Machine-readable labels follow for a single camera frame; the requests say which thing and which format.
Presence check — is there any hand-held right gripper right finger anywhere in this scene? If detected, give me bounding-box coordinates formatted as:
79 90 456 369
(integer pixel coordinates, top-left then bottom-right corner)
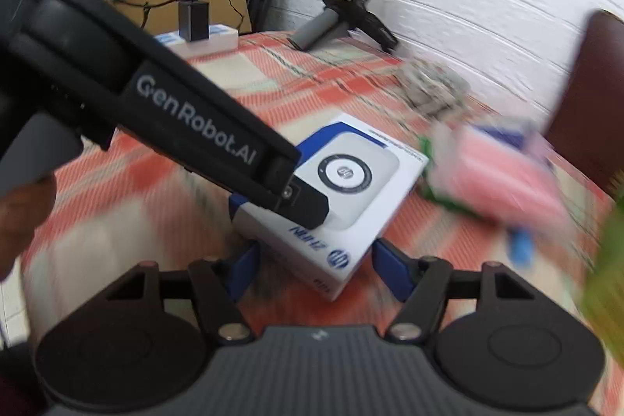
373 238 537 343

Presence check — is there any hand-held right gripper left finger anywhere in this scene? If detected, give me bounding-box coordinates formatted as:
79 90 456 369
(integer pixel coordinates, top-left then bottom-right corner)
100 241 261 343

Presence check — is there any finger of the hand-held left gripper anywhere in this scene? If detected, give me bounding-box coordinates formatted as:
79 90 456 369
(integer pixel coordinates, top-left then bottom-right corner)
280 172 328 229

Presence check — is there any white and blue product box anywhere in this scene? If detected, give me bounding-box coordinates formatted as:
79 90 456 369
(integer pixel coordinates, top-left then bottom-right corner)
229 113 430 302

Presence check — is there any red card pack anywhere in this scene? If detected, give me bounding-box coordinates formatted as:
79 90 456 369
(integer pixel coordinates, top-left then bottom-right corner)
429 116 573 234

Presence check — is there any printed drawstring pouch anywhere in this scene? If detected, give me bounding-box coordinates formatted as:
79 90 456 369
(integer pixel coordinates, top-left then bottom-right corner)
395 60 471 120

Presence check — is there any person's left hand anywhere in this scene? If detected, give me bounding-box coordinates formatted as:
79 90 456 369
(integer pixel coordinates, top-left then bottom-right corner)
0 177 57 283

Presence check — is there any black power adapter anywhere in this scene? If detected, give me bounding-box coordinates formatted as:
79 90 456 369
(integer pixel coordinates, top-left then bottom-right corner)
178 0 210 42

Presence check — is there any white power strip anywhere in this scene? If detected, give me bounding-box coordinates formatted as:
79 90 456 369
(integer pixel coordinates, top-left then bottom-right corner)
155 23 239 58

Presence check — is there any plaid blanket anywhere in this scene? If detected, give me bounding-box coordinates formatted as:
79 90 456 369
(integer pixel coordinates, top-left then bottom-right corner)
19 31 624 416

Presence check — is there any blue keychain strap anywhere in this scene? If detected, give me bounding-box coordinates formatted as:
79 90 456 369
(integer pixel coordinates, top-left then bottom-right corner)
507 226 535 269

